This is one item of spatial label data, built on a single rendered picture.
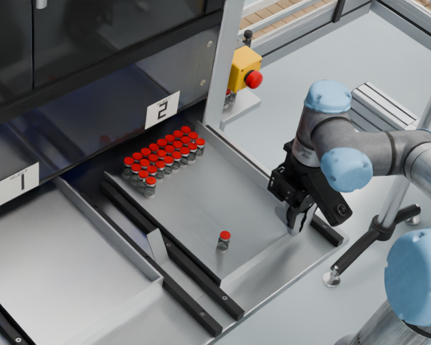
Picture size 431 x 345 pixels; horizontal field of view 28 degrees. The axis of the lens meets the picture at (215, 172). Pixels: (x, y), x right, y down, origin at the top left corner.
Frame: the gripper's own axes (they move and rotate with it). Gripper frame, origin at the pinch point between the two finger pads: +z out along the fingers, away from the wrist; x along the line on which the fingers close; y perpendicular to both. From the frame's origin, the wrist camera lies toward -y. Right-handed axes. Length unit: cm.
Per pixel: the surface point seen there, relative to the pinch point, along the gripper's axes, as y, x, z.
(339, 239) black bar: -5.7, -6.9, 1.5
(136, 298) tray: 7.9, 34.3, 0.8
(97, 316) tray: 10.2, 41.2, 3.1
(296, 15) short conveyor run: 48, -52, -2
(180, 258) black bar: 10.0, 21.8, 1.3
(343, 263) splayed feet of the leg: 19, -69, 83
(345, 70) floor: 88, -155, 90
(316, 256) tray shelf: -4.9, -1.4, 3.5
